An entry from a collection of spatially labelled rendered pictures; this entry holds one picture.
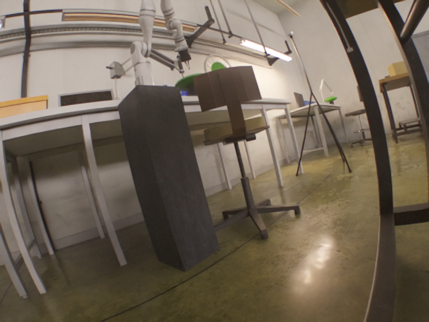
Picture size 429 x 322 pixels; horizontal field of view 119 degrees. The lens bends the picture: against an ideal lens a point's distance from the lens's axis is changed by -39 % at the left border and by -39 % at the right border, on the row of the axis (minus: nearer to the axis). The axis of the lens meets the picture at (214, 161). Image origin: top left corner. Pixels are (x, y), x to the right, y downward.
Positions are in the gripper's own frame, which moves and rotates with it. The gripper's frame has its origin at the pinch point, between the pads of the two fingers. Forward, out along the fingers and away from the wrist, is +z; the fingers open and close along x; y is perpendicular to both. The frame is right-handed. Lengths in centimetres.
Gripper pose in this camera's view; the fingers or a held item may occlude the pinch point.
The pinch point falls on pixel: (189, 68)
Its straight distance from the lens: 152.9
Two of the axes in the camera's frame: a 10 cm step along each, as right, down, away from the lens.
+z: 2.1, 5.2, 8.3
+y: -1.5, -8.2, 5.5
